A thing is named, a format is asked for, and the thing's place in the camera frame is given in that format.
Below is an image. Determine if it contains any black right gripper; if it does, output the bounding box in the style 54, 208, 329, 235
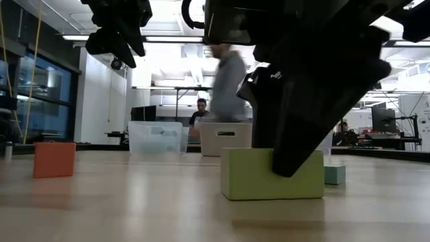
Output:
236, 0, 414, 149

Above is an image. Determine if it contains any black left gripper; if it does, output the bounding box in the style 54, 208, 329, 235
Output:
80, 0, 154, 69

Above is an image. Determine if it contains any long green block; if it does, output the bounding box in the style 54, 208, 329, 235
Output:
220, 147, 325, 202

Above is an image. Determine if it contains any small orange cube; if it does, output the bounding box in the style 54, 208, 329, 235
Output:
32, 142, 77, 179

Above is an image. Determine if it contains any seated person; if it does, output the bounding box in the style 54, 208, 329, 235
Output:
187, 97, 212, 128
333, 121, 359, 148

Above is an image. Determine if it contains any standing person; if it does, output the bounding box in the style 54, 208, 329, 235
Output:
208, 42, 250, 124

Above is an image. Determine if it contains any ceiling light strip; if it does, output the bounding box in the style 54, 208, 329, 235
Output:
61, 34, 90, 42
392, 40, 430, 47
144, 36, 205, 43

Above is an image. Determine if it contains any long blue block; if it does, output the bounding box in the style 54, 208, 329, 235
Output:
323, 164, 347, 186

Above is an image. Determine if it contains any grey plastic bin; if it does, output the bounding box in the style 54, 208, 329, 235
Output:
199, 122, 253, 157

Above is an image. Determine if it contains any black framed high table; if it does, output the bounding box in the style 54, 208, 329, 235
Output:
131, 85, 216, 122

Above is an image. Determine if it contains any cluttered work desk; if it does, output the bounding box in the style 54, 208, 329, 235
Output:
331, 132, 423, 151

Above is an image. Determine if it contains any black computer monitor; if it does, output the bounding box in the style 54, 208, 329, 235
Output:
371, 106, 398, 134
130, 105, 157, 122

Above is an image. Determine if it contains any low dark table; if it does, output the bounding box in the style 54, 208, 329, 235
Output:
104, 130, 129, 145

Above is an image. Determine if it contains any dark framed glass window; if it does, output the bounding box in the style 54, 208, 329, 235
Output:
0, 33, 82, 144

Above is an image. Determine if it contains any clear plastic bin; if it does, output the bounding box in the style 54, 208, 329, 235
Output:
128, 120, 189, 156

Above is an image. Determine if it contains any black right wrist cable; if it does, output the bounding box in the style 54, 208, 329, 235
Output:
181, 0, 206, 30

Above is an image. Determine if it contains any yellow extension cable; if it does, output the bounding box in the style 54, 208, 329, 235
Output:
22, 0, 44, 145

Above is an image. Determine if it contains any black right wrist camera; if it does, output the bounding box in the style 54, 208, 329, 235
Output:
204, 0, 257, 46

